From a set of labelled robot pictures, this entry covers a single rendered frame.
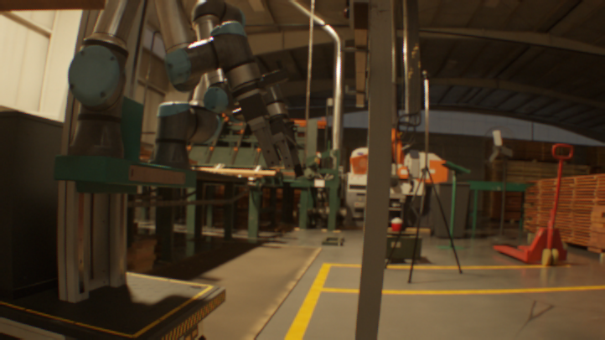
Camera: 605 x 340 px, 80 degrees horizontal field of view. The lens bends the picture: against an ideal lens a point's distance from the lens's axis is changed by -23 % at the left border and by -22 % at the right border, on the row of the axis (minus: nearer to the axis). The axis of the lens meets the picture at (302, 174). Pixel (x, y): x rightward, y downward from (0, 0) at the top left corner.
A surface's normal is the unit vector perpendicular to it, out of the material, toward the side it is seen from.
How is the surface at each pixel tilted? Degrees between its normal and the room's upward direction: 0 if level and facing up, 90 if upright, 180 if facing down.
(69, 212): 90
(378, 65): 90
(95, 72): 97
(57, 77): 90
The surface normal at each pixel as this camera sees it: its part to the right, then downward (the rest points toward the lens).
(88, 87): 0.29, 0.10
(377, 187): -0.11, -0.04
